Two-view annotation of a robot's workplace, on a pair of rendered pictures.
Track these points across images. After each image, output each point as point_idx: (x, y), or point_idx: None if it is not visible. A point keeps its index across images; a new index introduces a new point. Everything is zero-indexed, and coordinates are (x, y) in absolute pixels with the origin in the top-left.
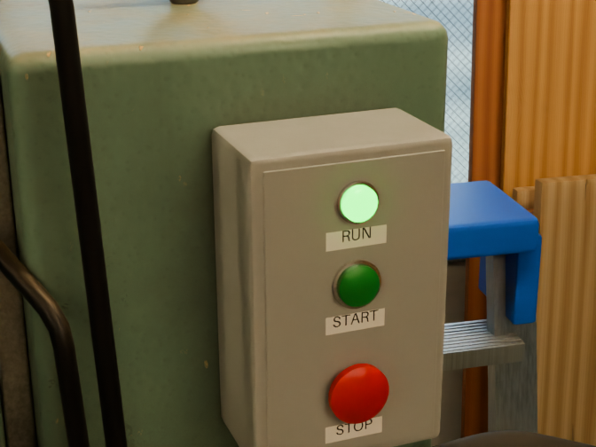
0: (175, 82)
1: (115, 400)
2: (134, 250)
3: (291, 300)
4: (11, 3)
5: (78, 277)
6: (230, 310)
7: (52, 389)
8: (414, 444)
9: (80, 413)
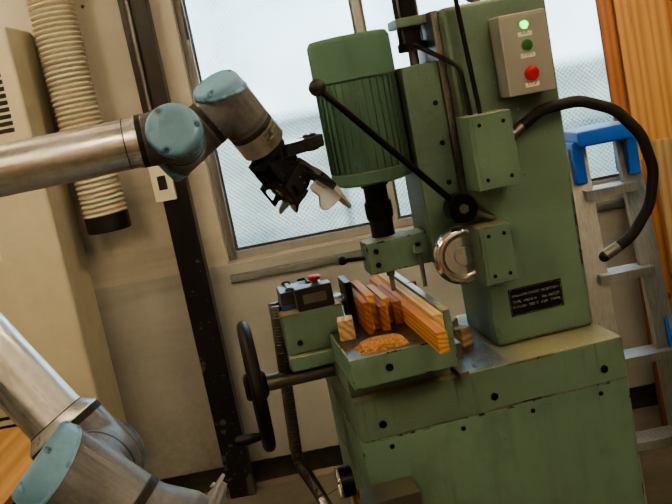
0: (478, 10)
1: (474, 80)
2: (473, 52)
3: (511, 49)
4: None
5: (461, 59)
6: (498, 61)
7: (458, 89)
8: None
9: (466, 88)
